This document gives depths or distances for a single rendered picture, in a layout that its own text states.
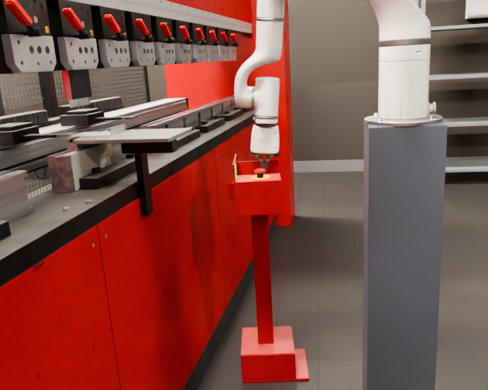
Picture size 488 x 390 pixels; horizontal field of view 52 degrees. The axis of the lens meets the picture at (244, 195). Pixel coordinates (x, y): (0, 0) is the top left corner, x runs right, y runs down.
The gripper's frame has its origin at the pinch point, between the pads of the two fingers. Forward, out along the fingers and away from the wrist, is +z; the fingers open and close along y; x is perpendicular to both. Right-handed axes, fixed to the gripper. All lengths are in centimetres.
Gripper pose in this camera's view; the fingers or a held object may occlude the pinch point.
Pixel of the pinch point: (263, 166)
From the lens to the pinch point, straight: 181.5
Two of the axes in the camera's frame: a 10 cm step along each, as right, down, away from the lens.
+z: -0.3, 9.6, 2.7
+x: 0.4, -2.7, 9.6
